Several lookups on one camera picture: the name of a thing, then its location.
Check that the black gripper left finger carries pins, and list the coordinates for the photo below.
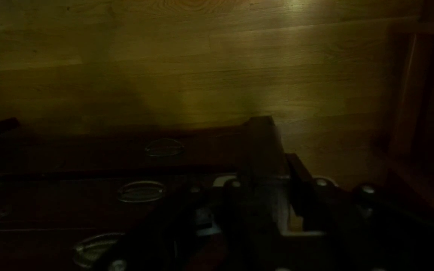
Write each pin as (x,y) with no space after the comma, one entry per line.
(187,227)

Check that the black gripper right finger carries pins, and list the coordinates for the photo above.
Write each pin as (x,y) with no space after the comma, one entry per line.
(368,231)

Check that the dark wooden secretary desk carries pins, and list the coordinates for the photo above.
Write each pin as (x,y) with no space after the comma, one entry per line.
(76,166)

